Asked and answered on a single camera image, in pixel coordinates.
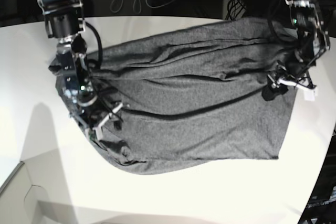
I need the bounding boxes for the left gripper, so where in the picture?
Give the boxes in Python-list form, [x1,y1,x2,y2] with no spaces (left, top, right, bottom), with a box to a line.
[262,65,317,101]

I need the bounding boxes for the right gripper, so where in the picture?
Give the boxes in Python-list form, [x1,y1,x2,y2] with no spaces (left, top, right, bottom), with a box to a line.
[70,101,129,140]

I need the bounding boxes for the grey t-shirt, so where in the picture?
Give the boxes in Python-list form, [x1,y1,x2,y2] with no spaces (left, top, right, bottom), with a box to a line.
[48,16,305,176]

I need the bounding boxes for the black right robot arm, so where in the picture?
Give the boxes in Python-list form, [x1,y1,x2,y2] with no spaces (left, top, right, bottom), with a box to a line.
[37,0,123,141]

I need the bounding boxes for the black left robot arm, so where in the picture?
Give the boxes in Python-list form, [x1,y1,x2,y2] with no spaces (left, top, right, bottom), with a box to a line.
[262,0,330,101]

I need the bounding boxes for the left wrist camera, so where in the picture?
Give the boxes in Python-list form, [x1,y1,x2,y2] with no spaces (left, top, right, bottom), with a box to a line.
[303,87,318,102]

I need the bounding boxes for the black cable bundle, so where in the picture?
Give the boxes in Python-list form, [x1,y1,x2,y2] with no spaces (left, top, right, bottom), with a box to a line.
[227,0,247,22]

